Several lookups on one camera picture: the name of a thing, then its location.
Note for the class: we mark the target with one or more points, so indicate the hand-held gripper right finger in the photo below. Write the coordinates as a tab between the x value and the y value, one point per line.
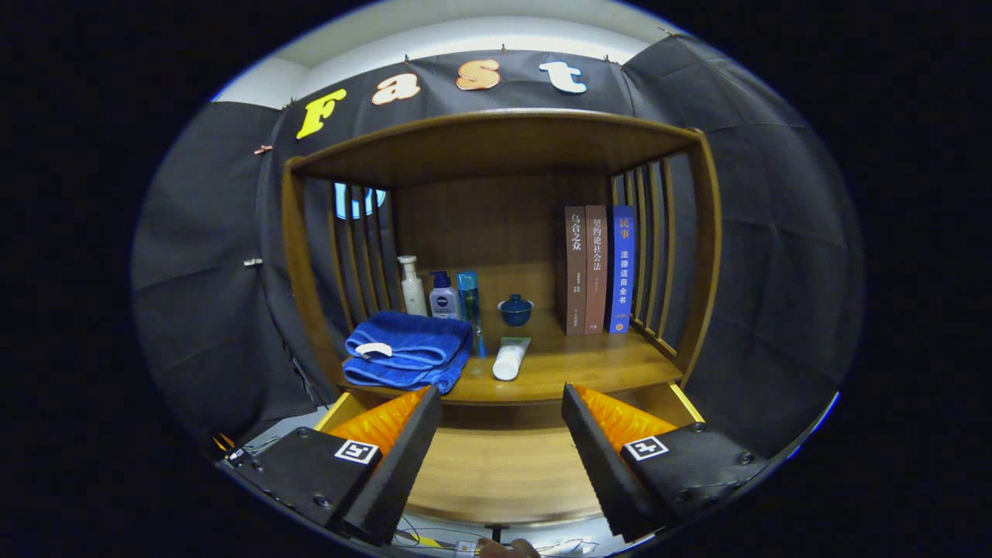
601	465

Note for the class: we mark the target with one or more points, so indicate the blue lidded teacup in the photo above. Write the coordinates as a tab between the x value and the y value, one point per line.
515	311

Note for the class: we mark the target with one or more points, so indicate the wooden cabinet with slatted hutch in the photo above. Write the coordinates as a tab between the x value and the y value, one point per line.
480	225

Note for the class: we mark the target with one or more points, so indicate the blue book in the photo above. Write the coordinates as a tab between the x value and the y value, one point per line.
621	271

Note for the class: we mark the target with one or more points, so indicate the folded blue towel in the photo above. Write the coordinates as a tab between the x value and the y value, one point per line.
418	341

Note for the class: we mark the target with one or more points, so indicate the teal spray bottle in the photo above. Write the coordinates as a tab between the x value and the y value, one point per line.
468	298

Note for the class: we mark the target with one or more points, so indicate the white and green tube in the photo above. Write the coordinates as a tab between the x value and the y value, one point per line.
509	360

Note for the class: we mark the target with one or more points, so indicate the reddish brown book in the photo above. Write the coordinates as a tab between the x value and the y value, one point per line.
596	271

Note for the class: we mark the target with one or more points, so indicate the wooden drawer with black knob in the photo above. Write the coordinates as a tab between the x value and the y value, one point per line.
496	473

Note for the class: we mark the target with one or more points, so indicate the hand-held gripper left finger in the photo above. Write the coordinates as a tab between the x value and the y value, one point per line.
403	465

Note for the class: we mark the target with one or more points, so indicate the white pump bottle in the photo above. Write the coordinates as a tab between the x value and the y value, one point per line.
413	294

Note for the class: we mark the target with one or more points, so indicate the wooden countertop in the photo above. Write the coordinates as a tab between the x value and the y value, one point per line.
558	364

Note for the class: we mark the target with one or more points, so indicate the white bottle with blue cap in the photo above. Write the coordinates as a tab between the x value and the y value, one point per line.
444	302

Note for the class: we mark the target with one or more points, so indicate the dark brown book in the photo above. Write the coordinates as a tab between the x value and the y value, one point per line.
576	271

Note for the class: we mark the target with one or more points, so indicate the black backdrop cloth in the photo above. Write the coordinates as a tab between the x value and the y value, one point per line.
194	271

